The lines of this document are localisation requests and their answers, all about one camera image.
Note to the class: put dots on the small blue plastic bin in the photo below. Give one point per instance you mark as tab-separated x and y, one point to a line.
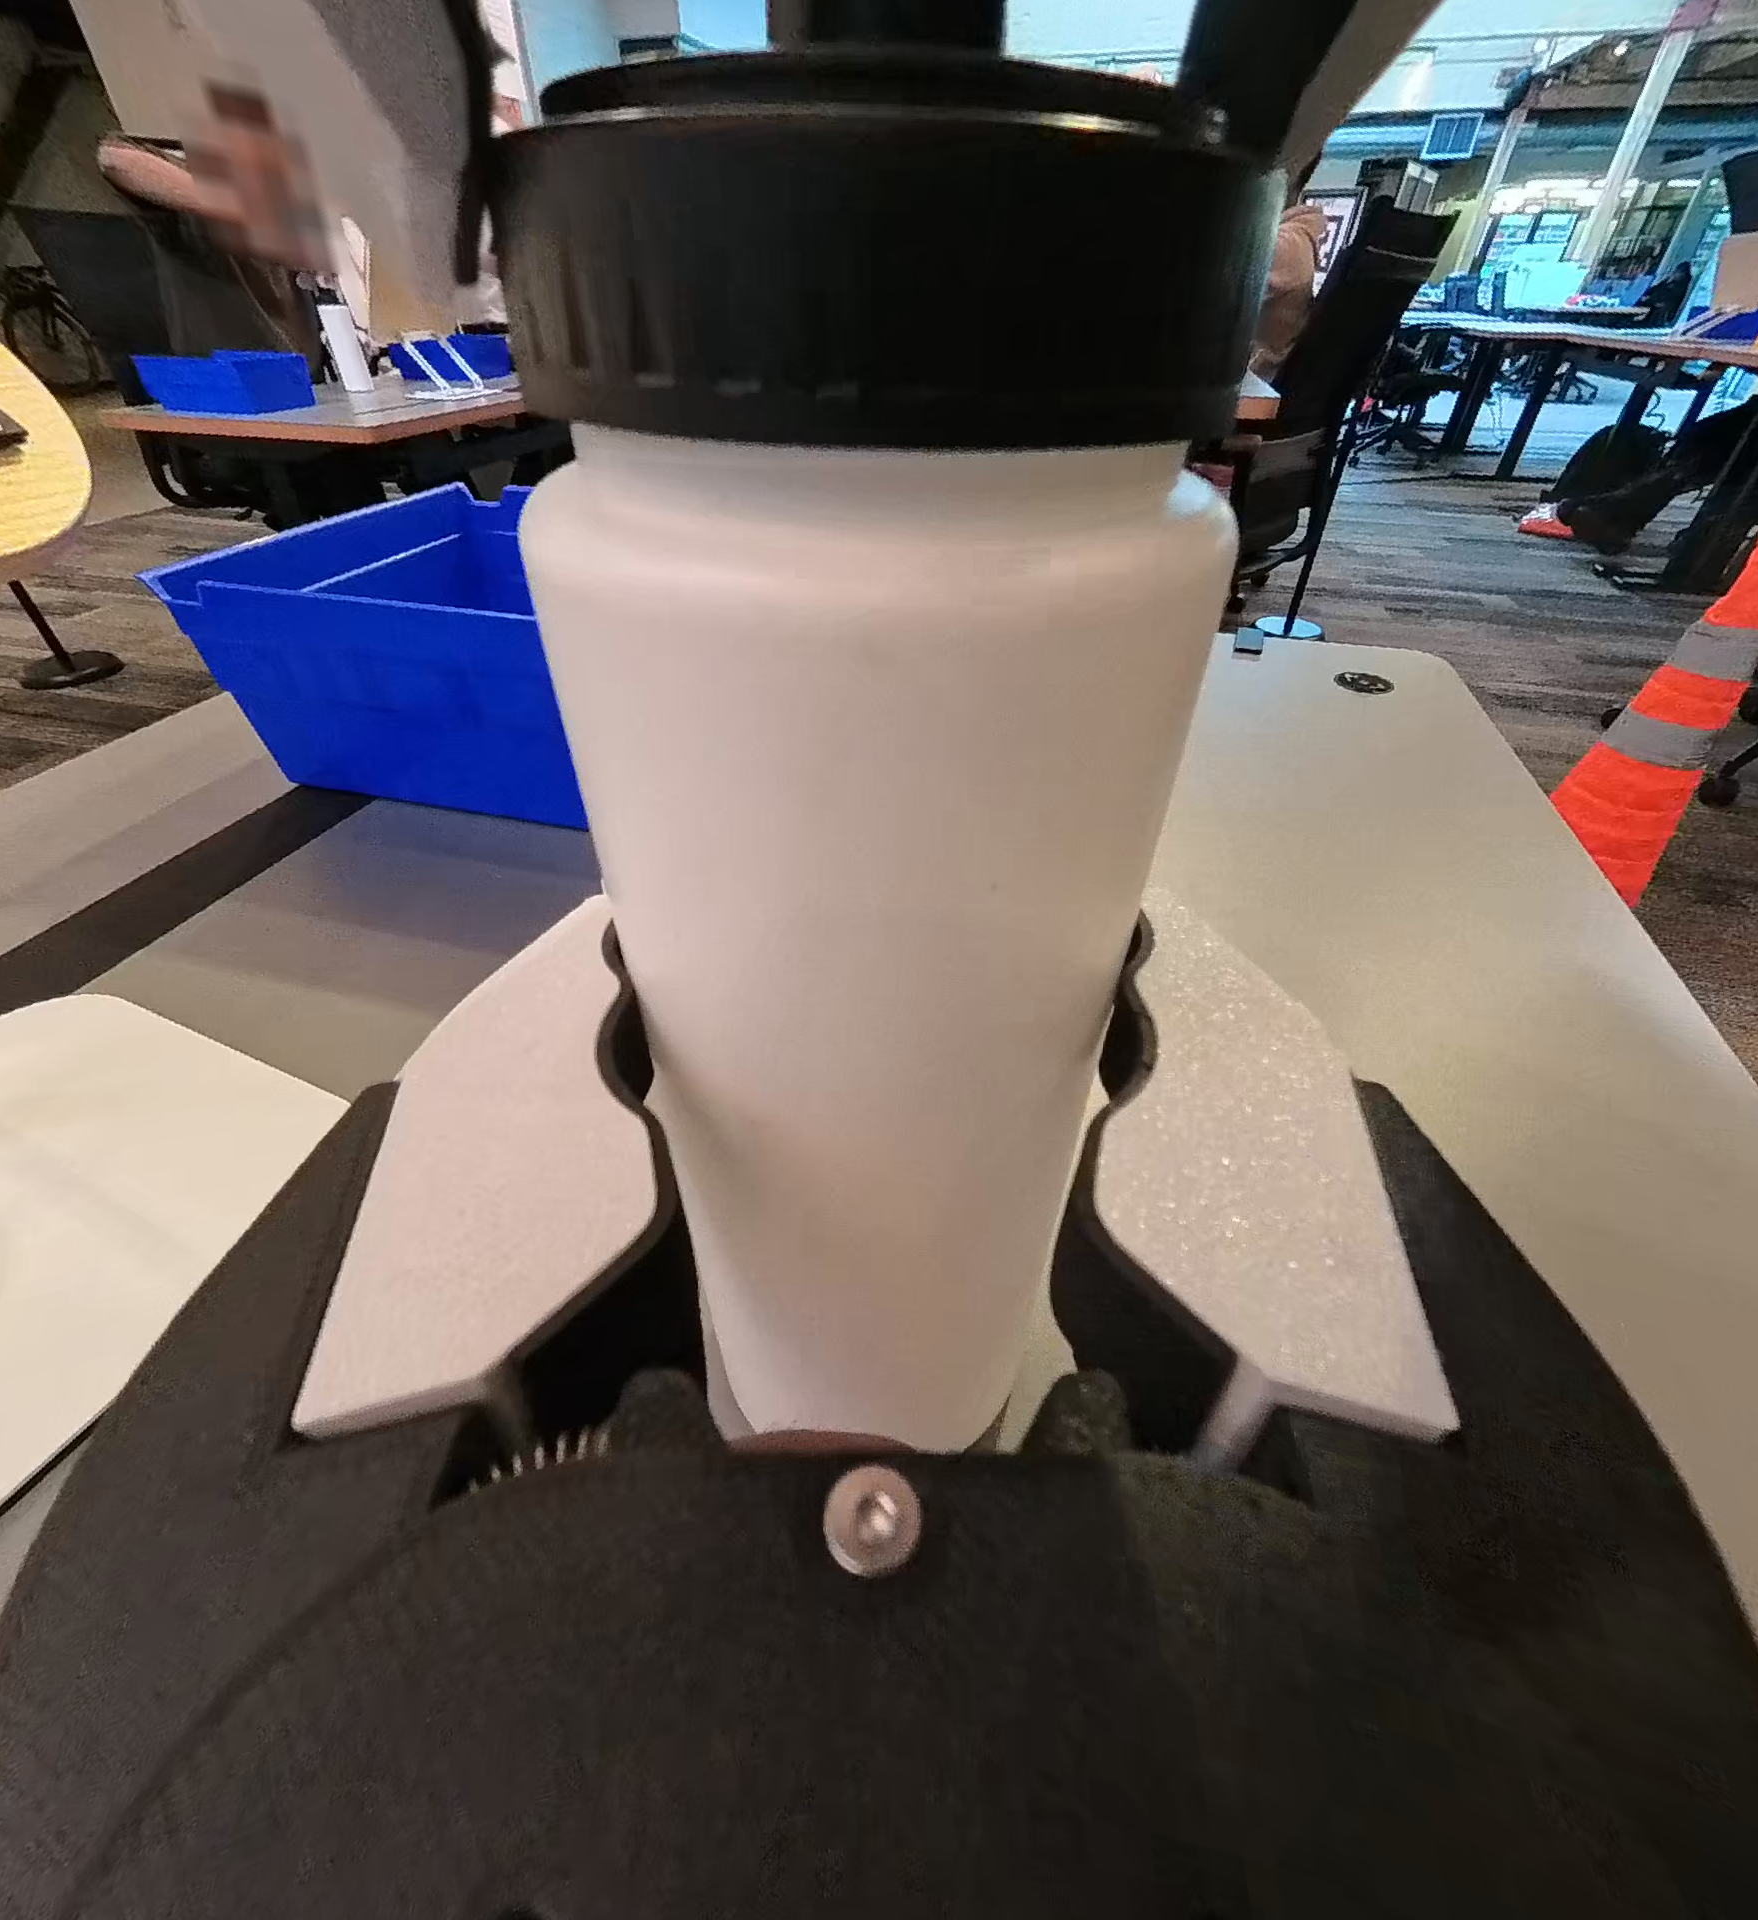
221	382

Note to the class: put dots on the orange traffic cone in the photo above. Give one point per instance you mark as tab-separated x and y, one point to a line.
1691	721

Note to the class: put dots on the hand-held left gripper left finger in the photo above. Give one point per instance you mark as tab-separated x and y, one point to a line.
490	1231

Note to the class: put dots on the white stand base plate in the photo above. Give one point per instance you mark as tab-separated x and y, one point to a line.
130	1169

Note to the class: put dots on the white bottle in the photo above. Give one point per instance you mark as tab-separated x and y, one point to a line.
880	900

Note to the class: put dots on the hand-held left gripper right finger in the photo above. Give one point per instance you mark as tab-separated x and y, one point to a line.
1271	1201

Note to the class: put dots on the black office chair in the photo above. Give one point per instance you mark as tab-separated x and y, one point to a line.
1359	330

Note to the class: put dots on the black bottle lid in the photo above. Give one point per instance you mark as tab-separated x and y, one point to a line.
880	257

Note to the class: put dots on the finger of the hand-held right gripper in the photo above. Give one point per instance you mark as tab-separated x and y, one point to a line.
1301	55
311	105

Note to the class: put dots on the black backpack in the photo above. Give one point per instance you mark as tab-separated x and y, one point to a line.
1606	466

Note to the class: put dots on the orange flat floor marker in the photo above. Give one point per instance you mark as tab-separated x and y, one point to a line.
1543	523

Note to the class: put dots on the wooden top desk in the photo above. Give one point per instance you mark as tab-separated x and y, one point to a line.
1629	336
311	415

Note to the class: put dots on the black round base pole stand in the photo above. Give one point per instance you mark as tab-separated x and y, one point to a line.
1289	625

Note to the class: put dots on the wooden display board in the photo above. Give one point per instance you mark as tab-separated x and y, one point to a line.
10	497

